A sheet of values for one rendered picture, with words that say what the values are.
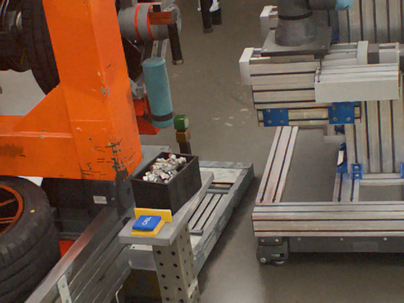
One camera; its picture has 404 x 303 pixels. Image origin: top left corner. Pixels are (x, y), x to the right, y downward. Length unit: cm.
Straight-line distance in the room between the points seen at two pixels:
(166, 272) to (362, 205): 74
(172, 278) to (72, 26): 88
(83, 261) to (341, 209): 93
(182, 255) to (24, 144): 64
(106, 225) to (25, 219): 29
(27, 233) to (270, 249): 93
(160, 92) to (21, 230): 81
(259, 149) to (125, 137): 138
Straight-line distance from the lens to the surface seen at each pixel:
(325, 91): 271
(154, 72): 305
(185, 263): 273
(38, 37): 301
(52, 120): 275
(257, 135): 411
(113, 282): 286
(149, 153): 356
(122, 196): 303
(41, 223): 264
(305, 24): 279
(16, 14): 330
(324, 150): 342
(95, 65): 256
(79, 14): 252
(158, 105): 309
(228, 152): 397
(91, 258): 270
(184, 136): 276
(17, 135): 282
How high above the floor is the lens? 174
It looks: 25 degrees down
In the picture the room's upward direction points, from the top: 8 degrees counter-clockwise
